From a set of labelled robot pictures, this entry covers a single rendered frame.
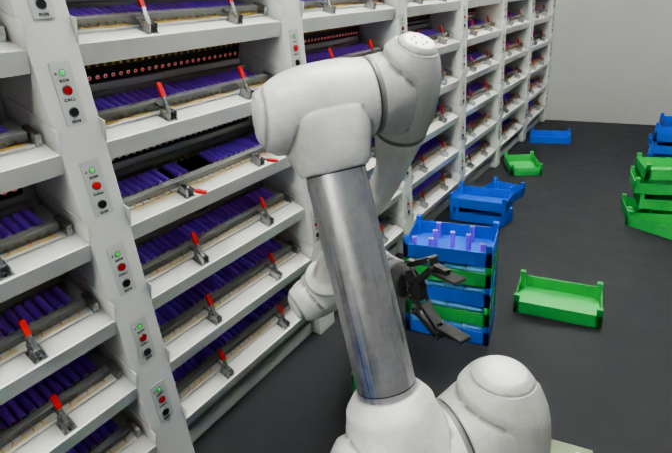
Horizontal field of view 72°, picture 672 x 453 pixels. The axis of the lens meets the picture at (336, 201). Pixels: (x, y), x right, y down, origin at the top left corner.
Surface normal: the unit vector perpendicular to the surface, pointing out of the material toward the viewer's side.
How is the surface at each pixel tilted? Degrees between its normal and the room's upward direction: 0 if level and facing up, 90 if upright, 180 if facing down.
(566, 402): 0
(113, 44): 110
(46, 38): 90
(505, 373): 5
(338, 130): 74
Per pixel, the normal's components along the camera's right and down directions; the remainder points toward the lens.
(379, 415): -0.39, -0.55
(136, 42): 0.80, 0.45
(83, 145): 0.81, 0.15
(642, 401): -0.09, -0.92
